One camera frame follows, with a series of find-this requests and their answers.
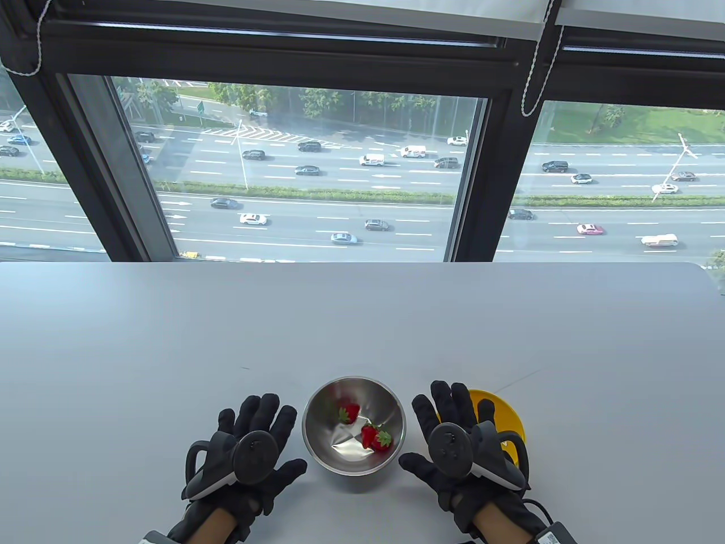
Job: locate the black hand controller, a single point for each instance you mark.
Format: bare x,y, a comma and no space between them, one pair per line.
255,456
448,447

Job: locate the red strawberry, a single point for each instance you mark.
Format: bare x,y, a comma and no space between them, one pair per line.
368,435
384,440
349,412

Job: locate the stainless steel mixing bowl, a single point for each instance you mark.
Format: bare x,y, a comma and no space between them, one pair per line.
328,447

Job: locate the person's right hand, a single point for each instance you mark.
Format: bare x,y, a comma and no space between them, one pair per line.
453,408

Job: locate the yellow plastic bowl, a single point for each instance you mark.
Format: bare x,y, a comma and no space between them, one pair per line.
510,416

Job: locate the black wrist sensor box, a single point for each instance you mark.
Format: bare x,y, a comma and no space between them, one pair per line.
555,535

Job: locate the black window frame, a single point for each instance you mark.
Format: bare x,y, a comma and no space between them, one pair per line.
283,56

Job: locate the wide white roller blind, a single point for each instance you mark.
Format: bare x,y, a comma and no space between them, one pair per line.
340,14

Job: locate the person's left forearm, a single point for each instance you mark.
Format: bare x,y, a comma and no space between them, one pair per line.
218,527

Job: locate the grey wrist sensor box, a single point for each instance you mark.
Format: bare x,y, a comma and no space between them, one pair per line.
153,538

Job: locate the narrow white roller blind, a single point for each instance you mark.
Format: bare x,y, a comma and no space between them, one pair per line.
640,11

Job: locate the person's left hand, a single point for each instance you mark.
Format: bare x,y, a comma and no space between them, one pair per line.
266,413

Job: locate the black right hand controller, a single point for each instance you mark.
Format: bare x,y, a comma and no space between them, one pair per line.
448,447

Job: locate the person's right forearm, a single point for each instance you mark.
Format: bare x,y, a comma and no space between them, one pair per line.
504,524

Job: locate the black left hand controller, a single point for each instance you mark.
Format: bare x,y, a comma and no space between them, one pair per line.
255,456

